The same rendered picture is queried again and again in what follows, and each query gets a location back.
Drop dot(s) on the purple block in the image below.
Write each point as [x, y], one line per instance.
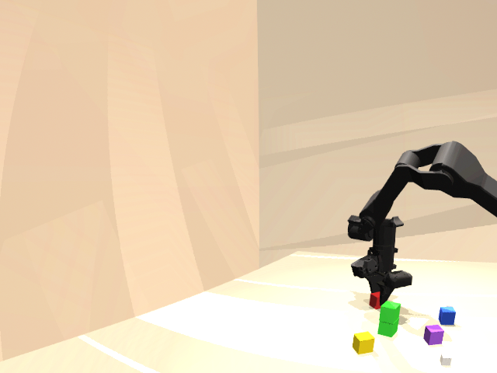
[433, 335]

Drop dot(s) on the yellow block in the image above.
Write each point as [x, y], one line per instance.
[363, 343]

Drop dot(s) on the red block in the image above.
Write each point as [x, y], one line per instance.
[374, 300]

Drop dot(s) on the green block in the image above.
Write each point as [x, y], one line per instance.
[388, 329]
[390, 312]

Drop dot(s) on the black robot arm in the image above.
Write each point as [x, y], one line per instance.
[454, 171]

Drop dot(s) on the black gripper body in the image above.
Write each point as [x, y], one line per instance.
[392, 279]

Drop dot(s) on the blue block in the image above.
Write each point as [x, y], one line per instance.
[447, 316]

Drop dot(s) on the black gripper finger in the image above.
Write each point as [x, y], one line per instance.
[374, 288]
[385, 292]

